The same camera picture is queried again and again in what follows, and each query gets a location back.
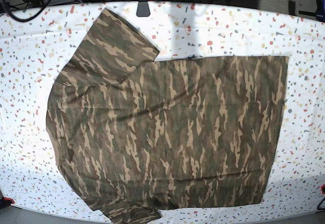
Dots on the blue tool at right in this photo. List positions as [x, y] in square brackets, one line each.
[318, 14]

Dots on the terrazzo pattern table cloth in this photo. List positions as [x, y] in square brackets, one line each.
[32, 55]

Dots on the red clamp left corner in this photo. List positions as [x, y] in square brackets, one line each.
[8, 200]

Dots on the red clamp corner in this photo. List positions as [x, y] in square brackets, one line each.
[323, 189]
[8, 200]

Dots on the camouflage T-shirt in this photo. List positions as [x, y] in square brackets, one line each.
[133, 136]

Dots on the red clamp right corner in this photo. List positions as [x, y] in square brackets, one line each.
[323, 189]

